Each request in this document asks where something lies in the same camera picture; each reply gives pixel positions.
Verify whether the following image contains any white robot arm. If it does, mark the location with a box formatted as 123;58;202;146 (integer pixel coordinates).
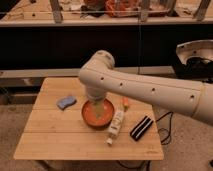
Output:
78;50;213;126

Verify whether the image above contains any white tube bottle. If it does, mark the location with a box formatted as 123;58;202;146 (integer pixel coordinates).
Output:
106;110;124;145

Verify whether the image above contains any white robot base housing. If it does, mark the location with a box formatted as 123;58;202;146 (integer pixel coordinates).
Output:
176;39;213;65

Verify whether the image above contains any wooden folding table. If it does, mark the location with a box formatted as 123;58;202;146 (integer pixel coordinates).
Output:
14;77;164;160

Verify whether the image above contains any orange round bowl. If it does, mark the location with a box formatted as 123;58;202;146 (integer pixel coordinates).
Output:
82;99;114;128

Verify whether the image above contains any orange handled tool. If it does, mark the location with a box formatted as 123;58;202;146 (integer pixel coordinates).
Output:
123;97;129;111

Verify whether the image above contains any black cable on floor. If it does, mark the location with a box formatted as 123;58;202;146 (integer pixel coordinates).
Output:
155;111;174;146

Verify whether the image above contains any blue sponge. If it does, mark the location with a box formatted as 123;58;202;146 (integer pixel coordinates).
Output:
56;96;77;110

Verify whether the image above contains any orange cluttered object on shelf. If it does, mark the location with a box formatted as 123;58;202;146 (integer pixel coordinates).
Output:
105;0;138;17

